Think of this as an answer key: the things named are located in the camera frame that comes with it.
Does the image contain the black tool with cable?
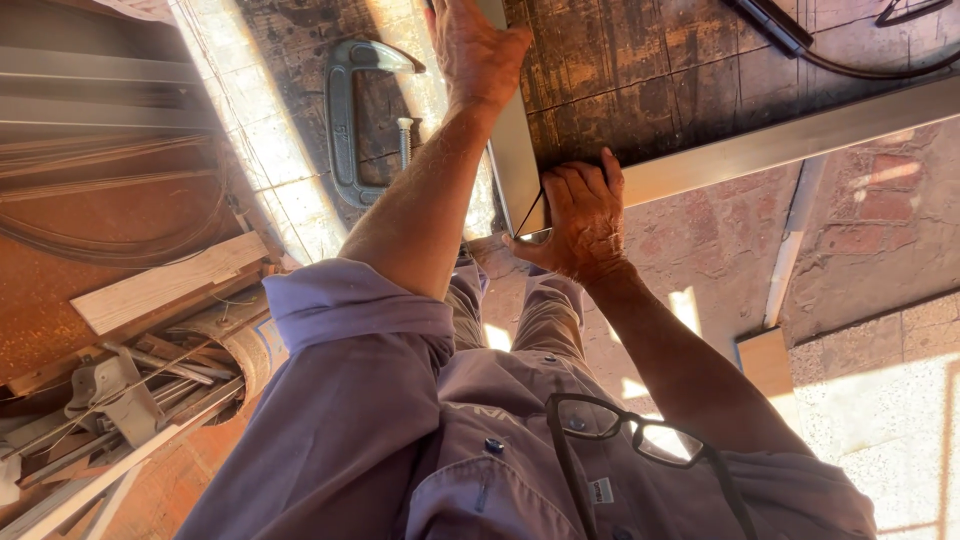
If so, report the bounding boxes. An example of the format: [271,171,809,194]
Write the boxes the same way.
[723,0,960,81]

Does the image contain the black-framed glasses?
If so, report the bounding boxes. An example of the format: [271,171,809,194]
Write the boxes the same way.
[544,393,760,540]

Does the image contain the pale wooden board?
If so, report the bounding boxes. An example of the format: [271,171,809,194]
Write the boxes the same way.
[735,326,802,432]

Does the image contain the person's left hand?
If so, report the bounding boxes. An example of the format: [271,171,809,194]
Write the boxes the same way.
[423,0,535,115]

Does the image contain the stack of long metal bars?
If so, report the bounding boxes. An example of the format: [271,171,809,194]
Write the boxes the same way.
[0,45,219,136]

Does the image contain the short aluminium profile bar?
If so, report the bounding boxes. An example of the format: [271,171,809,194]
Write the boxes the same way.
[474,0,554,240]

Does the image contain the coil of thin wire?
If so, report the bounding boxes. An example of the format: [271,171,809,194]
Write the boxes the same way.
[0,133,249,270]

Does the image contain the grey steel c-clamp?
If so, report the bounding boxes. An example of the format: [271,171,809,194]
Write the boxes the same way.
[323,39,427,210]

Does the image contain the lilac work shirt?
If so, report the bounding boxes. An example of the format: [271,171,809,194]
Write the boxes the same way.
[174,258,879,540]

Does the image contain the black wire handle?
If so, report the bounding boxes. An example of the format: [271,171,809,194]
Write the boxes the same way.
[873,0,955,29]

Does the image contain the long aluminium profile bar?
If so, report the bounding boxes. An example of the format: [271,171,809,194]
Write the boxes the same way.
[621,75,960,209]

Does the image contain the person's right hand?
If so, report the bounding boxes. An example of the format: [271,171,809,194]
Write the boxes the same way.
[501,147,633,288]

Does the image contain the grey-brown trousers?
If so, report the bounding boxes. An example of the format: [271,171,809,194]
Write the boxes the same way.
[444,255,588,370]

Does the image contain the barrel of scrap metal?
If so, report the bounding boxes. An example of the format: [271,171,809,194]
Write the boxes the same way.
[0,300,290,540]

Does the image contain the light wooden plank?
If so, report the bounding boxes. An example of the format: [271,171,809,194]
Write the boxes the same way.
[69,230,271,336]

